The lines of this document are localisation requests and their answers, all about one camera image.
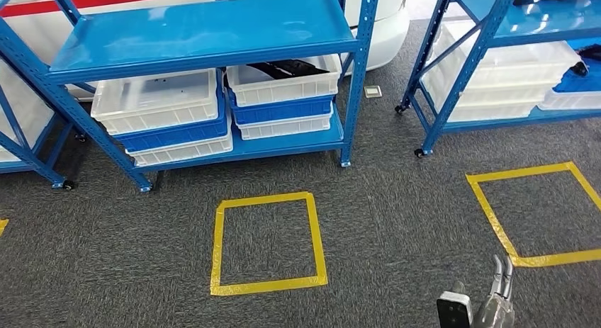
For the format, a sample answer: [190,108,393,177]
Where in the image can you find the long black car part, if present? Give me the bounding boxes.
[247,58,330,81]
[570,44,601,79]

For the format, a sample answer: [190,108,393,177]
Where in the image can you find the white car red stripe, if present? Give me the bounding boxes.
[0,0,411,102]

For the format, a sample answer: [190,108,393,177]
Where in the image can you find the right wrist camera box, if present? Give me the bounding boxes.
[436,290,474,328]

